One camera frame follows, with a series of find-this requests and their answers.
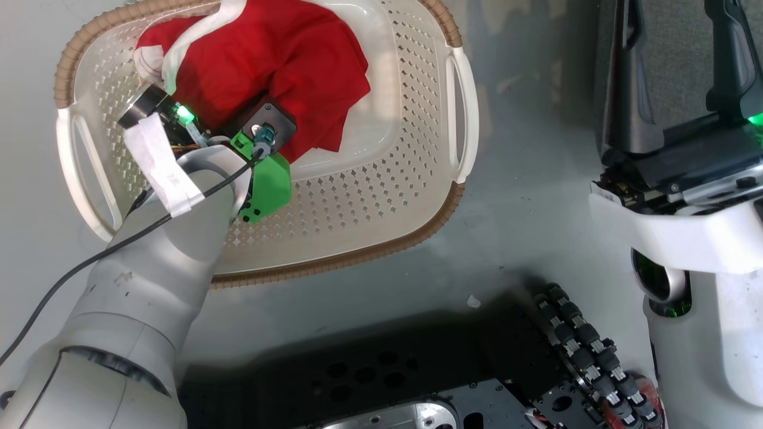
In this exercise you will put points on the white tape strip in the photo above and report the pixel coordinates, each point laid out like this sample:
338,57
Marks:
167,173

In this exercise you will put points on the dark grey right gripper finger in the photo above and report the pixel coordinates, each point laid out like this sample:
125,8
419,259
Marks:
736,59

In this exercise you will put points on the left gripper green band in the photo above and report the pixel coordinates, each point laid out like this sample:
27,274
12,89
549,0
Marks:
268,187

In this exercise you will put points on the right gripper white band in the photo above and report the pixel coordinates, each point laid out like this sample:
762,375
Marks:
685,232

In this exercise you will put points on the red cloth with white trim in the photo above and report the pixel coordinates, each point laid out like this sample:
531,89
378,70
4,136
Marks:
280,53

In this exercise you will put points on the black robot mobile base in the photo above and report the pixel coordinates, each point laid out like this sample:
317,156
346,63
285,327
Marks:
387,369

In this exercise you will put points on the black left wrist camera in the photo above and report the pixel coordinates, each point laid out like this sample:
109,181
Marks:
280,122

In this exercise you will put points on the black roller omni wheel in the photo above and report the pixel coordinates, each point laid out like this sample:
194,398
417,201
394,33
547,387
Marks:
581,339

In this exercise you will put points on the small white paper scrap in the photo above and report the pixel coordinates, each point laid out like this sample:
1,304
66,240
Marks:
473,302

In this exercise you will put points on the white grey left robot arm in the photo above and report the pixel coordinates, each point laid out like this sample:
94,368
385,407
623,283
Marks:
137,286

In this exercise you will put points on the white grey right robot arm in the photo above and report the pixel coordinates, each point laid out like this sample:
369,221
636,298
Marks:
715,345

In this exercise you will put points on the beige perforated laundry basket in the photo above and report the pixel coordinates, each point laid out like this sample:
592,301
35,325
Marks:
369,179

